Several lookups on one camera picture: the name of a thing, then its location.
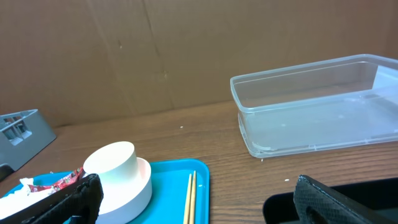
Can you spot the clear plastic bin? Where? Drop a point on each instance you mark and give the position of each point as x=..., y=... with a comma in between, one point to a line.
x=331, y=104

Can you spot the pink white bowl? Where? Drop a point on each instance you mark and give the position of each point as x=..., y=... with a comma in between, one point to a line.
x=123, y=204

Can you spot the wooden chopstick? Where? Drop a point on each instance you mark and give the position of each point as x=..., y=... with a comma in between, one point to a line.
x=187, y=201
x=193, y=199

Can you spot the white cup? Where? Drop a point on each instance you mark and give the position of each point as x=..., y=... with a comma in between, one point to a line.
x=115, y=163

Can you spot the crumpled white tissue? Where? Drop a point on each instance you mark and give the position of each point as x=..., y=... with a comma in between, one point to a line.
x=28, y=195

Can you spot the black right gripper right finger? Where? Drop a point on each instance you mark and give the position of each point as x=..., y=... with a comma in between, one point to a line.
x=317, y=203

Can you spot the grey dishwasher rack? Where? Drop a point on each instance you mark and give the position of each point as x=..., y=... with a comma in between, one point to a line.
x=23, y=135

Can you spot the right wooden chopstick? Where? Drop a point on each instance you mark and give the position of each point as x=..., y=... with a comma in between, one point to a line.
x=193, y=199

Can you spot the red snack wrapper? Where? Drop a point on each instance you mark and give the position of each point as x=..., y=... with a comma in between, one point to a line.
x=61, y=183

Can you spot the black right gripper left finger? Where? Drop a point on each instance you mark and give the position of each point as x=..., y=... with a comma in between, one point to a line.
x=78, y=203

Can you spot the black plastic tray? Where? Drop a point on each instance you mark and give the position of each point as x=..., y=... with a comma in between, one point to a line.
x=378, y=195

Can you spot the teal serving tray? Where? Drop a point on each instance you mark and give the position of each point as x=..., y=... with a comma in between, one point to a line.
x=169, y=188

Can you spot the left wooden chopstick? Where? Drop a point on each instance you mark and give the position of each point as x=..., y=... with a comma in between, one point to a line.
x=187, y=201

